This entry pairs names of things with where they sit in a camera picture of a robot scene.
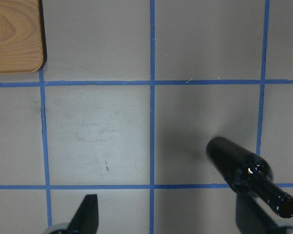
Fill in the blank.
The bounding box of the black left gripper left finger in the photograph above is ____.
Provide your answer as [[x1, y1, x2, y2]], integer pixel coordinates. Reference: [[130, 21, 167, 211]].
[[43, 195, 98, 234]]

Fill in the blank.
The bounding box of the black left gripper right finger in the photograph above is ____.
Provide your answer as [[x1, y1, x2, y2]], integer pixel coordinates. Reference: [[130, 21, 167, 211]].
[[235, 194, 293, 234]]

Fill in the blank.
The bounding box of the dark wine bottle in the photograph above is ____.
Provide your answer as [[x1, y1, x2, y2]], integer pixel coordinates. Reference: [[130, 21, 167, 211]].
[[206, 137, 293, 218]]

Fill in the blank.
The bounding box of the wooden tray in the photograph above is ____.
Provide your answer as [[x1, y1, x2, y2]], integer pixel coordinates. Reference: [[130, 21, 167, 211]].
[[0, 0, 47, 74]]

